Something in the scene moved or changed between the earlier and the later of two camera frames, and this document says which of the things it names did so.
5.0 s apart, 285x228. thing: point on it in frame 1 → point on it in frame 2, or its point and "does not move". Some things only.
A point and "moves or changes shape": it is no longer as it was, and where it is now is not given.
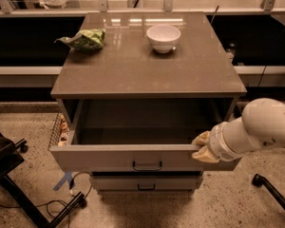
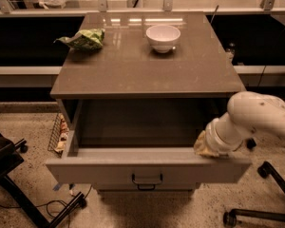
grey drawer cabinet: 130,109 does not move
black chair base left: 6,158 does not move
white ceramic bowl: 163,38 does not move
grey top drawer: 136,135 moves or changes shape
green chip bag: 85,40 does not move
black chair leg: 260,180 → 231,217
